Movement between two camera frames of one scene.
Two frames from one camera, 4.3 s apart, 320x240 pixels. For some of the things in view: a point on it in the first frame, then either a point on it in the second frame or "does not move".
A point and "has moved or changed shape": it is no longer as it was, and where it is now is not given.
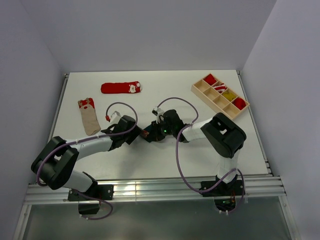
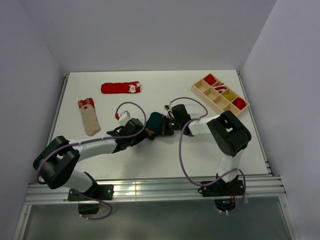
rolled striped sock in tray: (221, 88) does not move
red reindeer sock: (240, 103) does not move
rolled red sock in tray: (210, 79) does not move
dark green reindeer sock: (150, 129) has moved or changed shape
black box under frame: (88, 207) does not move
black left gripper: (133, 136) -> (140, 137)
